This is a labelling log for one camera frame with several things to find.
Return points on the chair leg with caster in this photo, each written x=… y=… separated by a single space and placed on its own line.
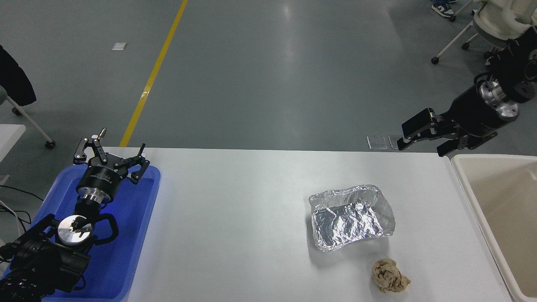
x=460 y=9

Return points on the clear floor plate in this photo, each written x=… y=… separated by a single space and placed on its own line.
x=394 y=140
x=377 y=142

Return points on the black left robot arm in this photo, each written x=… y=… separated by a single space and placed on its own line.
x=37 y=260

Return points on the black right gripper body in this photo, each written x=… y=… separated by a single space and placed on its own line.
x=472 y=111

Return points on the blue plastic tray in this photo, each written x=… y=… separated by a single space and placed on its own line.
x=126 y=235

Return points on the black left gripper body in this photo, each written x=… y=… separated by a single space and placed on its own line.
x=100 y=178

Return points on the person's foot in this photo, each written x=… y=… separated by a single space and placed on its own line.
x=443 y=10

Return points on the small white table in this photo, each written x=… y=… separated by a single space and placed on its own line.
x=9 y=136

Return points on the silver foil tray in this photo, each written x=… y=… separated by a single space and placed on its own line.
x=348 y=220

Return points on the grey chair with casters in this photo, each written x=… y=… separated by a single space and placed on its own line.
x=35 y=128

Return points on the large pale bin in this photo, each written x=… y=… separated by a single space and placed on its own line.
x=509 y=209

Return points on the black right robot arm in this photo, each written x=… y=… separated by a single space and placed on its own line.
x=514 y=63

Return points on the white office chair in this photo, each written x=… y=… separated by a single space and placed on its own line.
x=497 y=19

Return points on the crumpled tan paper ball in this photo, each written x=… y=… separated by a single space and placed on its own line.
x=389 y=276

